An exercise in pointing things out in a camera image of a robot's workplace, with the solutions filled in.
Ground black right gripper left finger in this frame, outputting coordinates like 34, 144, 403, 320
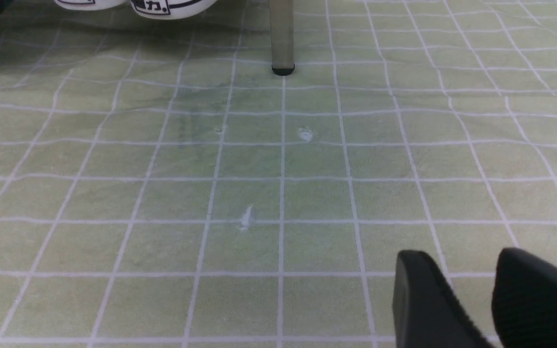
393, 250, 493, 348

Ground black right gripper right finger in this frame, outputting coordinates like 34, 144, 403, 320
492, 247, 557, 348

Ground green checkered tablecloth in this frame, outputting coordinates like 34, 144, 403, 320
0, 0, 557, 348

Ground stainless steel shoe rack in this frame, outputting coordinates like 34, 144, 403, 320
269, 0, 295, 76

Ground black canvas sneaker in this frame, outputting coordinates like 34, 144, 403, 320
130, 0, 217, 20
54, 0, 128, 11

